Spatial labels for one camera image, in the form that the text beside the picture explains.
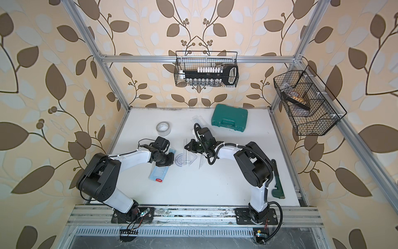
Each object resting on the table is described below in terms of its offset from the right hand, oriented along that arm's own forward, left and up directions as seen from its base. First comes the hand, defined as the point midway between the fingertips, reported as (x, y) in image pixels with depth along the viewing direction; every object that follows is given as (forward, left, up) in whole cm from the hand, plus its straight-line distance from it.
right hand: (184, 147), depth 91 cm
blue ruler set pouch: (-12, +16, -8) cm, 22 cm away
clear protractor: (-5, +4, -8) cm, 10 cm away
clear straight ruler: (+1, 0, +1) cm, 2 cm away
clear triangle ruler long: (-4, -11, -8) cm, 14 cm away
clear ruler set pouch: (+29, -9, -9) cm, 32 cm away
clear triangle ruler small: (-2, -4, -8) cm, 9 cm away
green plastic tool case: (+27, -31, -5) cm, 41 cm away
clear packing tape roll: (+19, +17, -6) cm, 27 cm away
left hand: (-5, +8, -6) cm, 12 cm away
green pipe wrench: (-25, -50, -7) cm, 57 cm away
